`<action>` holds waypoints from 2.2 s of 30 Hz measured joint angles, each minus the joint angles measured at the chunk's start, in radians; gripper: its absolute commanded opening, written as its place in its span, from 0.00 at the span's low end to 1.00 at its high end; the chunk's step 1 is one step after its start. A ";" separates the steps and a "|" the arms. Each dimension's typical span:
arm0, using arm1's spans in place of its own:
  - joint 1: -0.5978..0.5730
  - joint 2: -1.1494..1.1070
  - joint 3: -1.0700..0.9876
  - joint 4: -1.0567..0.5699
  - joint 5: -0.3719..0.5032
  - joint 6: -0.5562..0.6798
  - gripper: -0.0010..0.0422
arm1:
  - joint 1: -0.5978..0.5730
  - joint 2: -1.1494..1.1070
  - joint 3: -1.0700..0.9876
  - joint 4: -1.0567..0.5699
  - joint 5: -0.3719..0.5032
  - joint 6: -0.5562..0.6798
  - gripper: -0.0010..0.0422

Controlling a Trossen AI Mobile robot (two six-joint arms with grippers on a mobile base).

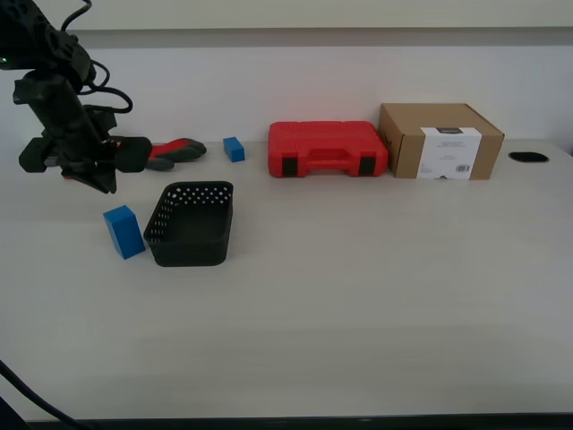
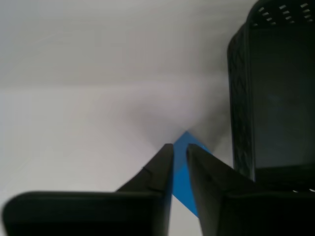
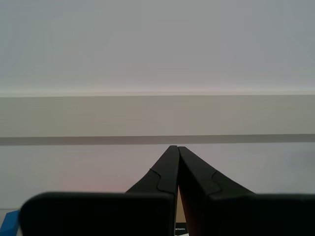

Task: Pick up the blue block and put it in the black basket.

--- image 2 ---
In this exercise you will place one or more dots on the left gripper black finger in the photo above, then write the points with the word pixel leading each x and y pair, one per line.
pixel 246 214
pixel 86 214

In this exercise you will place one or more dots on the blue block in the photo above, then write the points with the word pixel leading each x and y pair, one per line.
pixel 180 172

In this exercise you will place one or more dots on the black plastic basket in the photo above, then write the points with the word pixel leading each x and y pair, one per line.
pixel 278 98

